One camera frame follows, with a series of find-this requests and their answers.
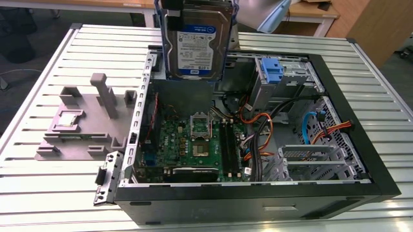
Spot CPU socket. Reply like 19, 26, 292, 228
193, 142, 210, 157

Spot green RAM stick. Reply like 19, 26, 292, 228
59, 135, 110, 141

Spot thin red wire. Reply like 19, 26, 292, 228
143, 91, 161, 145

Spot blue data wire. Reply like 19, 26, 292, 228
302, 109, 325, 145

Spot orange wire bundle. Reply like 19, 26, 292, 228
239, 95, 276, 161

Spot black PC case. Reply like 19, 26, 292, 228
112, 44, 402, 225

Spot black graphics card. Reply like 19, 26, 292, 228
163, 166, 221, 184

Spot orange yellow red power wire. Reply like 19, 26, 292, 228
309, 121, 356, 145

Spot yellow black power wires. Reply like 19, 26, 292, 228
209, 107, 235, 119

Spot hard disk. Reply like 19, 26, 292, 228
154, 0, 239, 83

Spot silver CPU chip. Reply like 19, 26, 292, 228
56, 115, 78, 128

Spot white floor cable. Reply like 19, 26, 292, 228
0, 69, 44, 76

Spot metal disk bay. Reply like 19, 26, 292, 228
277, 144, 360, 182

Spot grey parts rack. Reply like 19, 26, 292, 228
35, 72, 138, 162

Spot black RAM slot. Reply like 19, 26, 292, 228
219, 117, 234, 179
227, 117, 243, 179

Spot black office chair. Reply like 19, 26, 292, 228
0, 7, 38, 64

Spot metal socket cover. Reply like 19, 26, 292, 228
189, 112, 213, 142

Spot blue plastic drive latch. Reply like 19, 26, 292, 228
262, 57, 285, 85

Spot brown wooden cabinet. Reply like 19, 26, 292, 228
332, 0, 413, 69

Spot green motherboard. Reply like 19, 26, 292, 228
138, 113, 251, 183

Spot black cable bundle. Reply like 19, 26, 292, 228
250, 94, 325, 182

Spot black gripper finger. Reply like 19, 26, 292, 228
165, 0, 182, 31

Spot grey power supply unit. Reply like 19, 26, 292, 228
150, 57, 217, 117

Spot metal expansion card retainer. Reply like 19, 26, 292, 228
92, 150, 126, 206

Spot metal optical drive cage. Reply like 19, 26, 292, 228
253, 56, 324, 116

